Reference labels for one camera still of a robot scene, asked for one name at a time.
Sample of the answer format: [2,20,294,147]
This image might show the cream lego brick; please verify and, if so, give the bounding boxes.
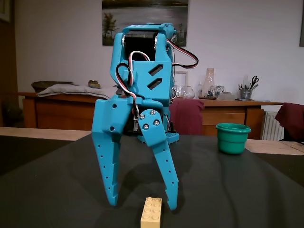
[140,197,163,228]

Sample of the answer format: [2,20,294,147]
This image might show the dark grey mat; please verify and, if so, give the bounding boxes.
[0,134,304,228]

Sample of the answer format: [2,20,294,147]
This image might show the maroon upholstered chair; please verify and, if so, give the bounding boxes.
[169,98,205,136]
[275,102,304,143]

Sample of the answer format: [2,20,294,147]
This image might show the metal pencil cup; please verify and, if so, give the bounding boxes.
[239,89,253,101]

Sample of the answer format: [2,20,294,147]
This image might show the grey folded cloth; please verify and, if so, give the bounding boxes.
[37,84,119,98]

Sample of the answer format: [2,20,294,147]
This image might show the black handled scissors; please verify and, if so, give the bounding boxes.
[249,75,260,91]

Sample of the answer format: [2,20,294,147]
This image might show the small ceramic bowl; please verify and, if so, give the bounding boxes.
[87,79,102,89]

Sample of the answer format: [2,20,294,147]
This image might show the round glass vase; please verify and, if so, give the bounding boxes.
[181,85,196,99]

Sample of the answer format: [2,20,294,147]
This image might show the long servo wire loop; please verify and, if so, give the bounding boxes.
[166,39,200,70]

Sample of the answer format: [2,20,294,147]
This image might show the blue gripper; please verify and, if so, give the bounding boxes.
[91,97,180,211]

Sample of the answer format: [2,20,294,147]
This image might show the landscape painting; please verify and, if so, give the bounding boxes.
[102,0,190,47]

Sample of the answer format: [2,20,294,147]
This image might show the tall glass bottle terrarium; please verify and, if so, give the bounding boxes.
[198,68,218,100]

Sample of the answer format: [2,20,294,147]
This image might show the dark woven basket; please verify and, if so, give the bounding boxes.
[31,81,74,93]

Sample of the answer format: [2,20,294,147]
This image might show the white radiator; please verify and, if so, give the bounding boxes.
[261,110,285,142]

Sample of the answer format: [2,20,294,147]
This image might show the white picture frame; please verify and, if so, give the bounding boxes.
[174,70,190,93]

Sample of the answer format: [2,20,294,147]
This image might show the wooden sideboard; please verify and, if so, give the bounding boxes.
[18,92,285,140]

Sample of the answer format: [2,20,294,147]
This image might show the dark wall frame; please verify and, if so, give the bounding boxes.
[299,0,304,47]

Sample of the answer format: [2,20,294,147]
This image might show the teal plastic cup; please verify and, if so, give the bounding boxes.
[215,123,252,155]

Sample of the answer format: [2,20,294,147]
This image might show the short servo wire loop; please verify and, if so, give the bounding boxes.
[115,50,152,100]

